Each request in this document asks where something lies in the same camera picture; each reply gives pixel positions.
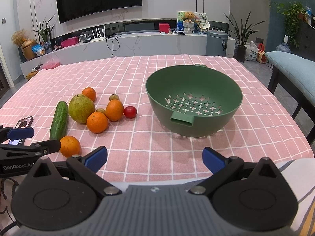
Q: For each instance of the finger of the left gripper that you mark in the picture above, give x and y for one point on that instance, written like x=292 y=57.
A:
x=8 y=133
x=35 y=150

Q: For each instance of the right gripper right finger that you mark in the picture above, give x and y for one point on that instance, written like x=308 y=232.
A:
x=223 y=170

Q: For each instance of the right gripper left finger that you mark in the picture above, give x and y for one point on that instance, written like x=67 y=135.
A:
x=85 y=170

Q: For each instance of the orange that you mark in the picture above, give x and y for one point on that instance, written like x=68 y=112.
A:
x=69 y=146
x=97 y=122
x=90 y=93
x=114 y=110

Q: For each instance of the green cucumber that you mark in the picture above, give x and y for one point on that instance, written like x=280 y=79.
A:
x=59 y=124

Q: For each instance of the brown longan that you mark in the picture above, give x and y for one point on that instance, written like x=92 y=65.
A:
x=101 y=110
x=114 y=97

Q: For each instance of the yellow-green pear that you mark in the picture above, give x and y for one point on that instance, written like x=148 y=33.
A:
x=80 y=108

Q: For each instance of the red cherry tomato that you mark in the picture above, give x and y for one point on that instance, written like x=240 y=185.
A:
x=130 y=112

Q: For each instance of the black smartphone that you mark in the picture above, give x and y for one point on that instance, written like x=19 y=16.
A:
x=23 y=123

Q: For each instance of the green colander bowl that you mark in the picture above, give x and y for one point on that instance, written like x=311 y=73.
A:
x=193 y=100

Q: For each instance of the pink plastic container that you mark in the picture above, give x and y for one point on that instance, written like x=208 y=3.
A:
x=52 y=63

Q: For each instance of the pink checkered tablecloth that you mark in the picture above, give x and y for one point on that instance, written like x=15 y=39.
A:
x=141 y=149

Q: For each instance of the golden brown vase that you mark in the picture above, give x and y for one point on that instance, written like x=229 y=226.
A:
x=26 y=48

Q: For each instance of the left potted plant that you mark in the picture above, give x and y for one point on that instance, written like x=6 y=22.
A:
x=44 y=32

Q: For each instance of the blue cushioned bench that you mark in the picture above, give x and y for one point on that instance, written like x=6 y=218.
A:
x=296 y=75

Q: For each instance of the pink box on console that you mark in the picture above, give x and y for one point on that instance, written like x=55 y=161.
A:
x=70 y=42

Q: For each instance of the white shopping bag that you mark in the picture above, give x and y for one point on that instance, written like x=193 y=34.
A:
x=251 y=51

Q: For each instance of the grey trash bin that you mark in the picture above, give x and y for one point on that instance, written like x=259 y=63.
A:
x=216 y=43

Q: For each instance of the white wifi router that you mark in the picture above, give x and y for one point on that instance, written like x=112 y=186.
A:
x=94 y=35

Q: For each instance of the white marble TV console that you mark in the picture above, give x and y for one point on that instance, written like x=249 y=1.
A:
x=135 y=44

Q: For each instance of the potted plant by bin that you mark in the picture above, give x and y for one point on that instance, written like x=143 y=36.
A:
x=242 y=32

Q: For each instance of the water jug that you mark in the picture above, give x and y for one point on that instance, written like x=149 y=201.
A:
x=283 y=47

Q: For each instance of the dark cabinet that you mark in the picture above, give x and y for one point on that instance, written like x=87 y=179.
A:
x=306 y=41

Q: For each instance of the red box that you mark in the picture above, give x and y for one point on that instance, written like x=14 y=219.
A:
x=164 y=28

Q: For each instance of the teddy bear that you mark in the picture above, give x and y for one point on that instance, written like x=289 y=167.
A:
x=188 y=17

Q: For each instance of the trailing green plant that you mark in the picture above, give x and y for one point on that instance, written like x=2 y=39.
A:
x=294 y=13

